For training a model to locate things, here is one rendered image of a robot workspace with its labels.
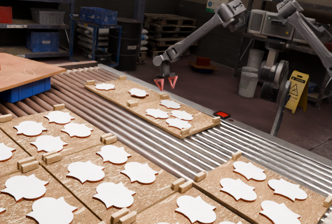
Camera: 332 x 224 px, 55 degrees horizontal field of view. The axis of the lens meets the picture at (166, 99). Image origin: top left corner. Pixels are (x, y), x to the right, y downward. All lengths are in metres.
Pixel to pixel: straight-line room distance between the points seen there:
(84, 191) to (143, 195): 0.19
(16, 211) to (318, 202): 1.03
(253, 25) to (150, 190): 1.46
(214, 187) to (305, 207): 0.33
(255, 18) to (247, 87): 3.31
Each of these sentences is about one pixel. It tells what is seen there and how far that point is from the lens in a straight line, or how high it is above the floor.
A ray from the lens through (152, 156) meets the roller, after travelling 1.39.
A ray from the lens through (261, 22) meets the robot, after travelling 2.27.
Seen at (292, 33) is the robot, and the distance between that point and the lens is 2.24.
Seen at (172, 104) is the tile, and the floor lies 0.95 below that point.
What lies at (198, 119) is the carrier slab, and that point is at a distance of 1.79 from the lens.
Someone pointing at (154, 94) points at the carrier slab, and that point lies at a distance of 2.07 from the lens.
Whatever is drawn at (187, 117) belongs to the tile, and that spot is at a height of 0.95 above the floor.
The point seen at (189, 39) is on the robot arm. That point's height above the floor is 1.34.
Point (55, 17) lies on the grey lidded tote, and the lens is 6.20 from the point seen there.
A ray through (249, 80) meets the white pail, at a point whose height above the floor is 0.29.
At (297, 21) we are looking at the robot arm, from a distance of 1.74.
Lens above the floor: 1.62
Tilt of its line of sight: 20 degrees down
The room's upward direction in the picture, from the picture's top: 8 degrees clockwise
